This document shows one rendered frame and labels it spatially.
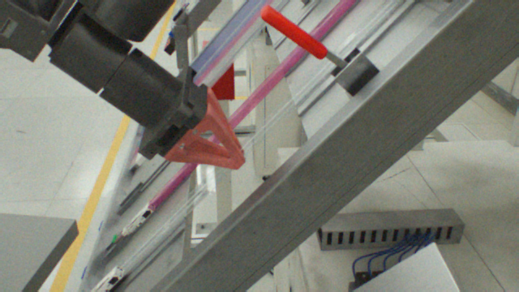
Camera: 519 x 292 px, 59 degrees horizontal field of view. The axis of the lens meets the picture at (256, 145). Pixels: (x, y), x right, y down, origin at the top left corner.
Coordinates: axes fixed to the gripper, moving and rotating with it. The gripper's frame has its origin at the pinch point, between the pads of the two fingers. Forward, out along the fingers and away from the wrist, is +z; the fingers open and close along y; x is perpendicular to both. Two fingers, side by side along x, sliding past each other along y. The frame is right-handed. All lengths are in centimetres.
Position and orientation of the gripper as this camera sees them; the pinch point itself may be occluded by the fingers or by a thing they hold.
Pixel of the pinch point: (235, 156)
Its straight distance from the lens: 47.9
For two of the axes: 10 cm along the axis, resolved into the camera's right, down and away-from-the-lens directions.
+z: 7.4, 5.6, 3.9
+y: -0.8, -5.0, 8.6
